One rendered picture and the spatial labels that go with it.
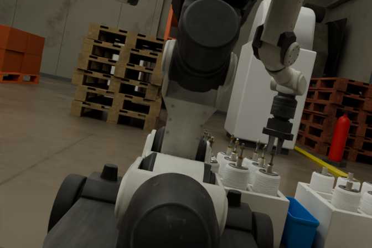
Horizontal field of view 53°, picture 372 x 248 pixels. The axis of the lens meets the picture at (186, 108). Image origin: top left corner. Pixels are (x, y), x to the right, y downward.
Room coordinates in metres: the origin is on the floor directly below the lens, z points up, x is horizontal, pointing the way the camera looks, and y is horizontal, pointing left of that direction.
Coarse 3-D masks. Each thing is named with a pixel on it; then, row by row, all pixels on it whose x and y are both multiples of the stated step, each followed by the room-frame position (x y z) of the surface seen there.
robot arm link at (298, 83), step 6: (294, 72) 1.31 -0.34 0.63; (300, 72) 1.32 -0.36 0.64; (294, 78) 1.31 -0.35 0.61; (300, 78) 1.31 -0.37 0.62; (282, 84) 1.31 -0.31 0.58; (288, 84) 1.31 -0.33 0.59; (294, 84) 1.31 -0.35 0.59; (300, 84) 1.32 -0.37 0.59; (306, 84) 1.39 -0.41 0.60; (294, 90) 1.33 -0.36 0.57; (300, 90) 1.34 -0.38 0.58
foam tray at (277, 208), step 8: (248, 184) 1.45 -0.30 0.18; (248, 192) 1.33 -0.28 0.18; (280, 192) 1.44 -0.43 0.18; (248, 200) 1.32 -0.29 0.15; (256, 200) 1.32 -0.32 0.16; (264, 200) 1.32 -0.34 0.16; (272, 200) 1.33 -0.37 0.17; (280, 200) 1.33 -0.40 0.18; (288, 200) 1.33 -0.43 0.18; (256, 208) 1.32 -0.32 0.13; (264, 208) 1.32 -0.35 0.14; (272, 208) 1.33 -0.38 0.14; (280, 208) 1.33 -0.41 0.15; (272, 216) 1.33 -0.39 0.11; (280, 216) 1.33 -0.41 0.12; (272, 224) 1.33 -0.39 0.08; (280, 224) 1.33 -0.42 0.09; (280, 232) 1.33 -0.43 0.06; (280, 240) 1.33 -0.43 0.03
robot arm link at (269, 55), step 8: (256, 48) 1.19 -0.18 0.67; (264, 48) 1.17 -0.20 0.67; (272, 48) 1.16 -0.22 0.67; (280, 48) 1.14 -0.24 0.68; (256, 56) 1.22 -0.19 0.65; (264, 56) 1.19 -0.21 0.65; (272, 56) 1.16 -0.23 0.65; (264, 64) 1.20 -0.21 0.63; (272, 64) 1.18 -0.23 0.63; (280, 64) 1.17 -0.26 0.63; (272, 72) 1.22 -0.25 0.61; (280, 72) 1.22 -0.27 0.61; (288, 72) 1.26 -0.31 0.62; (280, 80) 1.28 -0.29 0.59; (288, 80) 1.30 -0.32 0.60
